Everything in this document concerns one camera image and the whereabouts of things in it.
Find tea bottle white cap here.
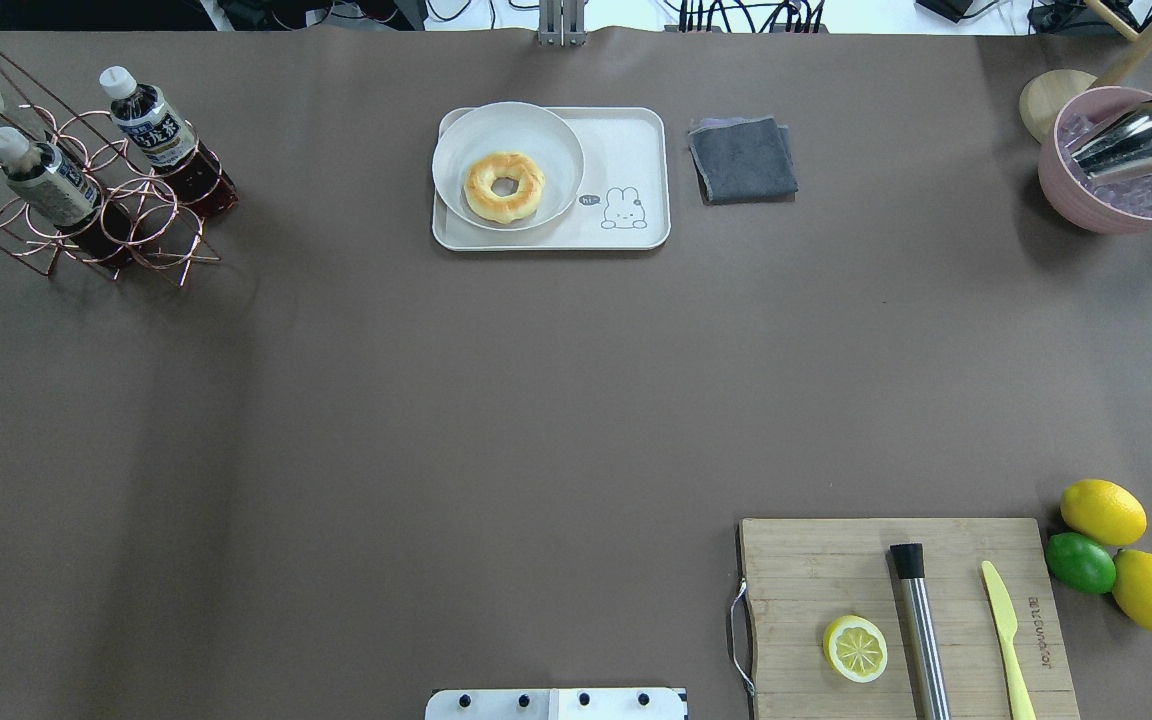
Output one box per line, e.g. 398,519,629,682
99,67,238,219

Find cream bunny tray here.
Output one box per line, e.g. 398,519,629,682
431,103,670,252

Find glazed donut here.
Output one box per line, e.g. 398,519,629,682
463,151,547,223

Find white round plate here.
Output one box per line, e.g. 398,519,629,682
431,103,585,232

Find grey folded cloth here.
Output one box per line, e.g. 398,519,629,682
687,118,799,205

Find wooden cutting board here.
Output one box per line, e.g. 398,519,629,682
740,518,1079,719

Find half lemon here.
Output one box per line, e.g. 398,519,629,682
820,614,888,684

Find round wooden stand base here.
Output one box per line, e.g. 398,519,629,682
1020,69,1097,143

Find green lime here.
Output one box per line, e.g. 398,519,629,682
1044,532,1117,594

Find whole yellow lemon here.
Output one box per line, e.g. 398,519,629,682
1059,478,1149,547

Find yellow plastic knife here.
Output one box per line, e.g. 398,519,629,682
980,560,1037,720

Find pink ice bowl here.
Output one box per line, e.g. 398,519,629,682
1038,86,1152,234

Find metal ice scoop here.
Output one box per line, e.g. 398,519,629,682
1071,99,1152,184

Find aluminium frame post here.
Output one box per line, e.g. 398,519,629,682
536,0,588,47

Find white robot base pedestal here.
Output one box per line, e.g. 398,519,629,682
424,685,690,719

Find copper wire bottle rack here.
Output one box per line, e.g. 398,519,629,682
0,50,237,287

